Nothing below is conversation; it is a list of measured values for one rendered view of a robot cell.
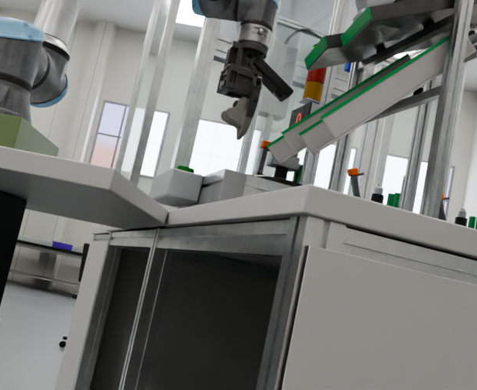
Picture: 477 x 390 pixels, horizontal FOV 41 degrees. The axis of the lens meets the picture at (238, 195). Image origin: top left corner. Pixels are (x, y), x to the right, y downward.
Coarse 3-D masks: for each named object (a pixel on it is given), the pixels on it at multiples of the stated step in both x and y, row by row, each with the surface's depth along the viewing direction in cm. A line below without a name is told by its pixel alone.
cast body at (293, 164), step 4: (268, 156) 145; (272, 156) 143; (292, 156) 143; (296, 156) 144; (268, 160) 145; (272, 160) 142; (288, 160) 143; (292, 160) 143; (296, 160) 144; (268, 164) 144; (272, 164) 143; (276, 164) 142; (280, 164) 142; (284, 164) 143; (288, 164) 143; (292, 164) 143; (296, 164) 144; (300, 164) 146; (288, 168) 143; (292, 168) 143; (296, 168) 143; (296, 172) 146
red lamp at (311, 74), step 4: (320, 68) 168; (324, 68) 169; (308, 72) 170; (312, 72) 168; (316, 72) 168; (320, 72) 168; (324, 72) 169; (308, 76) 169; (312, 76) 168; (316, 76) 168; (320, 76) 168; (324, 76) 169; (308, 80) 169; (312, 80) 168; (316, 80) 168; (320, 80) 168
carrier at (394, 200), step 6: (378, 186) 152; (402, 186) 148; (378, 192) 152; (402, 192) 148; (372, 198) 152; (378, 198) 151; (390, 198) 154; (396, 198) 152; (390, 204) 154; (396, 204) 152
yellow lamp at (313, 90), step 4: (308, 84) 168; (312, 84) 168; (316, 84) 168; (320, 84) 168; (304, 88) 169; (308, 88) 168; (312, 88) 167; (316, 88) 167; (320, 88) 168; (304, 92) 169; (308, 92) 168; (312, 92) 167; (316, 92) 167; (320, 92) 168; (304, 96) 168; (308, 96) 167; (312, 96) 167; (316, 96) 167; (320, 96) 168; (316, 100) 167; (320, 100) 168
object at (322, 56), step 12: (396, 0) 116; (324, 36) 113; (336, 36) 114; (444, 36) 124; (324, 48) 114; (336, 48) 114; (360, 48) 118; (372, 48) 120; (420, 48) 129; (312, 60) 122; (324, 60) 121; (336, 60) 123; (348, 60) 126; (360, 60) 128
